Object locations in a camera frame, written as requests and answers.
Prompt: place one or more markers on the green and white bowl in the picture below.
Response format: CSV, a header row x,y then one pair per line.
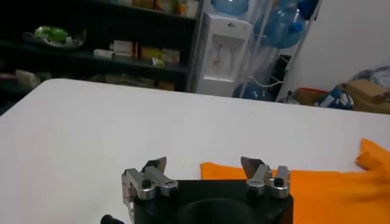
x,y
53,35

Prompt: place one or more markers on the open brown cardboard box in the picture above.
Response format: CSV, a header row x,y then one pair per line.
x,y
307,95

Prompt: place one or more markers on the black shelf unit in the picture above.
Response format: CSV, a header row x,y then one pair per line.
x,y
106,30

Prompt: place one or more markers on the large brown cardboard box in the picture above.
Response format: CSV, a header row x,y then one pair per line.
x,y
368,94

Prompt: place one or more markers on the blue shopping bag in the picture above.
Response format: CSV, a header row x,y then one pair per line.
x,y
335,99

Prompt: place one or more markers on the upright blue water jug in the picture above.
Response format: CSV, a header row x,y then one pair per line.
x,y
230,6

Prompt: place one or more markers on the orange t-shirt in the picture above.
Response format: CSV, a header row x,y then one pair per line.
x,y
320,194

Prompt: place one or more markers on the pile of grey clothes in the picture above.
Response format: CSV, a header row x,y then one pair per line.
x,y
376,76

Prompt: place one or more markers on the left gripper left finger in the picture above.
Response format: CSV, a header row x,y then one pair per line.
x,y
146,184

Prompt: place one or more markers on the white red medicine box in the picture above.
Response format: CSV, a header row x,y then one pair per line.
x,y
123,48

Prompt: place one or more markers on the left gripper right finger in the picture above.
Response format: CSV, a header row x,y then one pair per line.
x,y
265,181

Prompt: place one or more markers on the white water dispenser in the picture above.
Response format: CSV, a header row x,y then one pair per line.
x,y
222,54

